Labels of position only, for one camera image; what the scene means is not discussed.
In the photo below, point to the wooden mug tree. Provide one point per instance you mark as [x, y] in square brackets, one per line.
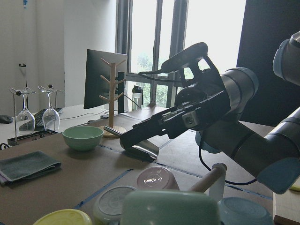
[112, 83]

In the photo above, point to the black keyboard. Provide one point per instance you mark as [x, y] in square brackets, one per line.
[38, 122]

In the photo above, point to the computer monitor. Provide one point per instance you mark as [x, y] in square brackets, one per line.
[98, 76]

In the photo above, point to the mint green bowl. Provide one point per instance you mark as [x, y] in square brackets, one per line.
[83, 138]

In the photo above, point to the white wire cup rack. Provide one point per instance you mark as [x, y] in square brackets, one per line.
[214, 181]

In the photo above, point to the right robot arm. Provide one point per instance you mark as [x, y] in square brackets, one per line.
[263, 139]

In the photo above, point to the water bottle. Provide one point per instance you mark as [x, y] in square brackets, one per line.
[137, 97]

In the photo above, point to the grey cup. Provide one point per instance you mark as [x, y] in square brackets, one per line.
[107, 208]

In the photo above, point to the wine glass right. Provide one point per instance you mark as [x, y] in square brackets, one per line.
[50, 118]

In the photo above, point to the wine glass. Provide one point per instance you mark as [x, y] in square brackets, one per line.
[25, 120]
[50, 118]

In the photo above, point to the light blue cup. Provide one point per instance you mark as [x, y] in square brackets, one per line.
[240, 211]

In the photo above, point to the wine glass left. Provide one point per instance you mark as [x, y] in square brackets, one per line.
[25, 120]

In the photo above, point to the pink cup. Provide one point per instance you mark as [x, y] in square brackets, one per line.
[156, 178]

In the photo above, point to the yellow cup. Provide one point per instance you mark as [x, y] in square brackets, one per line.
[65, 217]

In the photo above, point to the mint green cup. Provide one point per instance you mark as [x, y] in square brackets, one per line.
[169, 207]

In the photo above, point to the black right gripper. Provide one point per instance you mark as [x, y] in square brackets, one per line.
[202, 101]

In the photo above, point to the grey folded cloth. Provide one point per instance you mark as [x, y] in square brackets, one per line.
[27, 166]

